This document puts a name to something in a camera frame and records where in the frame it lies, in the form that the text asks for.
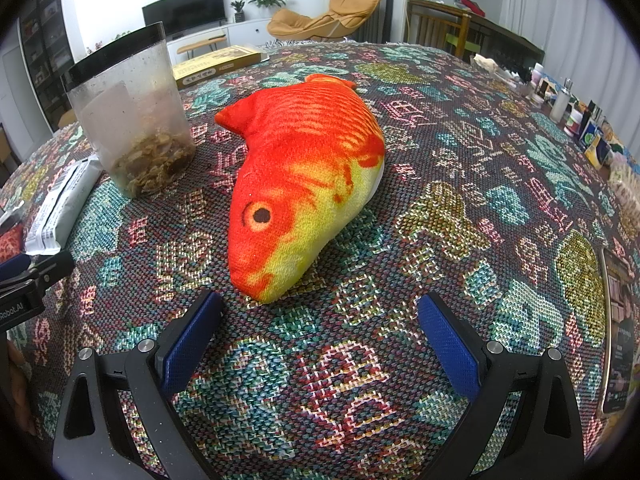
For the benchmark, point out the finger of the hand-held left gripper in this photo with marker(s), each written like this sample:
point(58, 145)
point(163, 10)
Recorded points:
point(50, 267)
point(14, 267)

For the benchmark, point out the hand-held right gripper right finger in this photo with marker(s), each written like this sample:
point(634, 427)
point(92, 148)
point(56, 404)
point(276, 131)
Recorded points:
point(450, 345)

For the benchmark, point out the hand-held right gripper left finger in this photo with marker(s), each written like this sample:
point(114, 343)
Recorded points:
point(192, 345)

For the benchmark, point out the white snack packet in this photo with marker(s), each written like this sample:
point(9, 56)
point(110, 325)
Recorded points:
point(62, 205)

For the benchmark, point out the orange plush fish toy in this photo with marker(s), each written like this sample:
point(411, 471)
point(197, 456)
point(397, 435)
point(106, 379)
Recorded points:
point(300, 185)

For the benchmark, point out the person's left hand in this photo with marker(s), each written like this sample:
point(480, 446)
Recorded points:
point(20, 390)

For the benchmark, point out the floral printed cloth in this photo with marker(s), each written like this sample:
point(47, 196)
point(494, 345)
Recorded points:
point(10, 242)

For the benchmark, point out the dark grey shiny bag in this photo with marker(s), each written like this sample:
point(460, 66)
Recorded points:
point(10, 214)

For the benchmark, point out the clear jar with black lid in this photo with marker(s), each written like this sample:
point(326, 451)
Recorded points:
point(130, 125)

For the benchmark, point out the dark framed board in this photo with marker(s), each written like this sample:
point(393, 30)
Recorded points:
point(620, 335)

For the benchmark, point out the black glass display cabinet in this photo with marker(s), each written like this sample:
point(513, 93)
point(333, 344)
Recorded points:
point(45, 60)

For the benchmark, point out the row of bottles and packets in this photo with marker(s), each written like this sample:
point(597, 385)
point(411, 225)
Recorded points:
point(590, 130)

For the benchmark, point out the yellow flat cardboard box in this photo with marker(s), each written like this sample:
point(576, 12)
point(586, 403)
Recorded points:
point(220, 65)

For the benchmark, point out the wooden coffee table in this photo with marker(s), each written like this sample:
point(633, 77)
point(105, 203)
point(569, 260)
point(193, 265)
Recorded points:
point(202, 44)

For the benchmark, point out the black flat television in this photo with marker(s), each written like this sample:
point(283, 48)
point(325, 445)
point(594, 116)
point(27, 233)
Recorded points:
point(182, 10)

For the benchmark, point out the green seat cushion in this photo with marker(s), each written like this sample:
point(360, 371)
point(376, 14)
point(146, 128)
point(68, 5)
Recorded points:
point(461, 41)

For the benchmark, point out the white television cabinet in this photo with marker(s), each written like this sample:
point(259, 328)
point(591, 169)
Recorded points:
point(245, 30)

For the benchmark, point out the dark wooden bench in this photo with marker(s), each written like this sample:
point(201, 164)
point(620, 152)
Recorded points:
point(500, 40)

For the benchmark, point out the small green potted plant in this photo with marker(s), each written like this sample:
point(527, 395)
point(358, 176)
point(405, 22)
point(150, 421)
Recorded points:
point(239, 10)

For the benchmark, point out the red item on bench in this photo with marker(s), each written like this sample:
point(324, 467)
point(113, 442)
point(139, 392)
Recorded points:
point(471, 6)

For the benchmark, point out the orange rocking chair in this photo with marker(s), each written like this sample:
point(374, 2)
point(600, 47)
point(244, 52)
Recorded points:
point(325, 17)

